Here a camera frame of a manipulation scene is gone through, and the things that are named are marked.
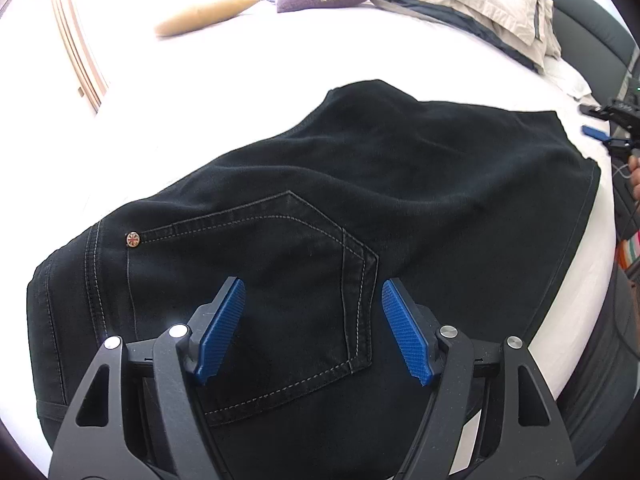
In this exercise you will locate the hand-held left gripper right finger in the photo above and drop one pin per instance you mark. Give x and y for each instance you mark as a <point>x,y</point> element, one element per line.
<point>405,335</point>

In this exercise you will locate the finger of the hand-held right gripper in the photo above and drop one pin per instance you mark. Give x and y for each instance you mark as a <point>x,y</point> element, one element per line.
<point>615,111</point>
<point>595,132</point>

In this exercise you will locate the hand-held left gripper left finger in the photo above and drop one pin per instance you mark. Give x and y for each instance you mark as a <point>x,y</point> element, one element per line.
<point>222,330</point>

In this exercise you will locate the black denim pants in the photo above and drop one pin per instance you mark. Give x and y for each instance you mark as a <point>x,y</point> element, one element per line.
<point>350,185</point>

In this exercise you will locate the person's right hand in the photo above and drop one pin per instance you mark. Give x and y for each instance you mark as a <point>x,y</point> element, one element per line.
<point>635,167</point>

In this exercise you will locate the white pillow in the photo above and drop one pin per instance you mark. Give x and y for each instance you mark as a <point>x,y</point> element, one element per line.
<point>567,77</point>

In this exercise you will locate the person's striped garment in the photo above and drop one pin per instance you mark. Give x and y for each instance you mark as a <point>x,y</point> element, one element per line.
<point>631,250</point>

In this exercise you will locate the bed with white sheet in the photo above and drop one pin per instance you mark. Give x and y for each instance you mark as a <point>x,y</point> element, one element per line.
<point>200,85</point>

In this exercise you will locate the yellow pillow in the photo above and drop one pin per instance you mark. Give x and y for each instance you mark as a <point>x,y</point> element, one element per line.
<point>205,15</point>

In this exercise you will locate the beige curtain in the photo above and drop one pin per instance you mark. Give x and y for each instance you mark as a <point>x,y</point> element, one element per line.
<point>75,35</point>

